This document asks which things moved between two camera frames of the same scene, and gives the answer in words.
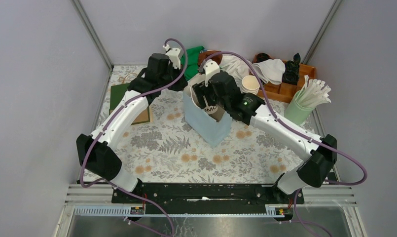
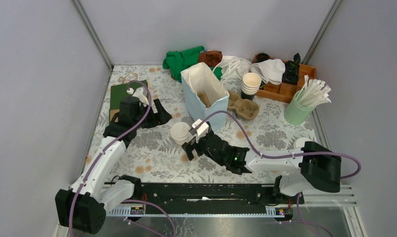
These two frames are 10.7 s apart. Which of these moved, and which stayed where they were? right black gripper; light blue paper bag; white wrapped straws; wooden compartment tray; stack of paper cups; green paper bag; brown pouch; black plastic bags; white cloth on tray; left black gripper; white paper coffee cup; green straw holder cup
Moved: left black gripper; white paper coffee cup; right black gripper; light blue paper bag
Stayed: green paper bag; stack of paper cups; wooden compartment tray; white cloth on tray; black plastic bags; white wrapped straws; green straw holder cup; brown pouch
